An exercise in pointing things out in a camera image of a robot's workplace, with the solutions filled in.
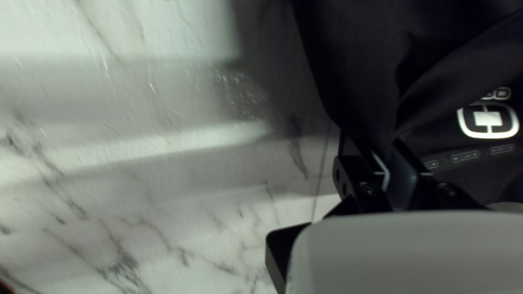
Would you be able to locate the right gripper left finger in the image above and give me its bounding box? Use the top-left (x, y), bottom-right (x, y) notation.
top-left (265, 135), bottom-right (393, 294)

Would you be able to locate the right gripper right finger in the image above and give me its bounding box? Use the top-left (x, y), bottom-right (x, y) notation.
top-left (386, 139), bottom-right (487, 212)

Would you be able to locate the black sweatshirt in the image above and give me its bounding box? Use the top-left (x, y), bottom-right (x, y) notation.
top-left (286, 0), bottom-right (523, 205)

